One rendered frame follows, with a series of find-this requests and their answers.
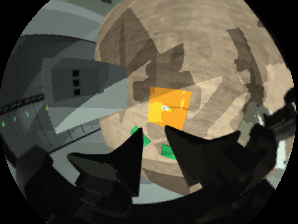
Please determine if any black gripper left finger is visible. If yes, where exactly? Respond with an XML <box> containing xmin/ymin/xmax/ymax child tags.
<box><xmin>67</xmin><ymin>128</ymin><xmax>144</xmax><ymax>197</ymax></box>

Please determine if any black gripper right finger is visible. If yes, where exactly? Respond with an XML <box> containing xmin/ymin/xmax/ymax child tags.
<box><xmin>164</xmin><ymin>125</ymin><xmax>242</xmax><ymax>188</ymax></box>

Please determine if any green flat square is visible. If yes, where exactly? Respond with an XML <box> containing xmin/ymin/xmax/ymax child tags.
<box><xmin>130</xmin><ymin>125</ymin><xmax>152</xmax><ymax>148</ymax></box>
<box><xmin>161</xmin><ymin>144</ymin><xmax>176</xmax><ymax>160</ymax></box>

